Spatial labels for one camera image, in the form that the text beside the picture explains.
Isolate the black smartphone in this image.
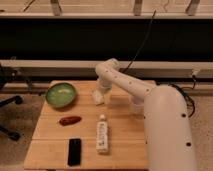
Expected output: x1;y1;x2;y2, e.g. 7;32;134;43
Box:
67;138;81;166

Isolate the green bowl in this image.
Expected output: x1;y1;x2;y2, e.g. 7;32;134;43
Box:
45;82;77;108

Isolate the white sponge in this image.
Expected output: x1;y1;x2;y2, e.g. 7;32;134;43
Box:
92;90;104;106

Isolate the red chili pepper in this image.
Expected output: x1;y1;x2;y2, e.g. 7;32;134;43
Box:
59;116;81;126

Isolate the black office chair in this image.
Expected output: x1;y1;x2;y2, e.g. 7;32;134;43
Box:
0;63;24;142

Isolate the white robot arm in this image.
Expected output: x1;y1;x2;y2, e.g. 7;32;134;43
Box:
95;58;197;171

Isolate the black cable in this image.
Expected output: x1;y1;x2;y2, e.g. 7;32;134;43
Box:
119;9;157;77

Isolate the white plastic bottle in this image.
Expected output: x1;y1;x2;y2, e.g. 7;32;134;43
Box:
96;115;109;154

